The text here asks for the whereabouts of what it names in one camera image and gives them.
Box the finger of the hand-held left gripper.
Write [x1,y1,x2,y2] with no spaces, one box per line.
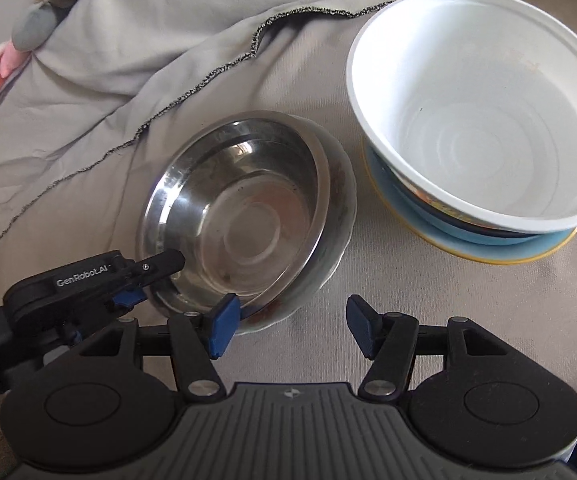
[68,287,150,343]
[121,249,187,288]

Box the white bowl with yellow rim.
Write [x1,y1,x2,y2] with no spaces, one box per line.
[361,137,577,266]

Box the grey blanket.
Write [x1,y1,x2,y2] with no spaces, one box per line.
[0,0,577,411]

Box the white bowl with orange print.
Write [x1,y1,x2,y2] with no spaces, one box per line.
[346,0,577,235]

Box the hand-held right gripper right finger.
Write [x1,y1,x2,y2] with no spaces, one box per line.
[345,294,506,403]

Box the white floral plate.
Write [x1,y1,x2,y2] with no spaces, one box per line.
[156,119,358,335]

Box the stainless steel bowl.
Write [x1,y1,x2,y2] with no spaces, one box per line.
[136,112,330,317]

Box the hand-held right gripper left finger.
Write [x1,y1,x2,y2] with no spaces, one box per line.
[76,294,242,403]

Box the grey plush toy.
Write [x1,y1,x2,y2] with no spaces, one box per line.
[12,2,64,54]

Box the pink and white plush rabbit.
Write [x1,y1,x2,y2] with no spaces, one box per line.
[0,42,32,136]

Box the blue enamel bowl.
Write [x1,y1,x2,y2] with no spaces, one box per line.
[375,160,569,247]

